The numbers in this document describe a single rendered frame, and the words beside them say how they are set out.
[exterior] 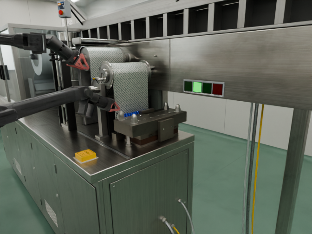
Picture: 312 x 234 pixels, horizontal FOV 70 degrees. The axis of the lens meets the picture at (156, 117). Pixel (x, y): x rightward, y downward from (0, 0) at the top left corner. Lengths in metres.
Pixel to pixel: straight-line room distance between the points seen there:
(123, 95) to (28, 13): 5.82
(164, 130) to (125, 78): 0.35
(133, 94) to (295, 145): 0.85
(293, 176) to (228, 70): 0.59
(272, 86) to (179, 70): 0.50
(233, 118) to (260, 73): 2.82
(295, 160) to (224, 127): 2.77
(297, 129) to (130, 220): 0.88
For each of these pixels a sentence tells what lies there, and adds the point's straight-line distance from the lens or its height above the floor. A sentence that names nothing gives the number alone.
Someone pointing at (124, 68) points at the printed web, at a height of 1.28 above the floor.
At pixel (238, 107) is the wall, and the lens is 3.75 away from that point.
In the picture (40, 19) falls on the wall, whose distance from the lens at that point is 6.95.
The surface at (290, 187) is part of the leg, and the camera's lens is 1.30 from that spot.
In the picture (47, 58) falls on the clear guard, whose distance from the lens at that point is 2.13.
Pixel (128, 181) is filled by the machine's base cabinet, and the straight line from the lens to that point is 1.05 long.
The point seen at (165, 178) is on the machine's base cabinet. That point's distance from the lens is 1.23.
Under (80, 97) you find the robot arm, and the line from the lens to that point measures 1.04.
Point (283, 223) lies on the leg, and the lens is 1.41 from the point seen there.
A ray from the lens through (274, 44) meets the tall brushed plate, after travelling 1.02.
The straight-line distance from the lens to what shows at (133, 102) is 1.27.
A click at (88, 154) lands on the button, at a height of 0.92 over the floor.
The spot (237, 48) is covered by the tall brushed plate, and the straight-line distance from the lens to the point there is 1.08.
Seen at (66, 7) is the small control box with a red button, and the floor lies 1.67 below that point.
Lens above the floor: 1.34
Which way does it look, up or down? 15 degrees down
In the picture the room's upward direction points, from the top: 1 degrees counter-clockwise
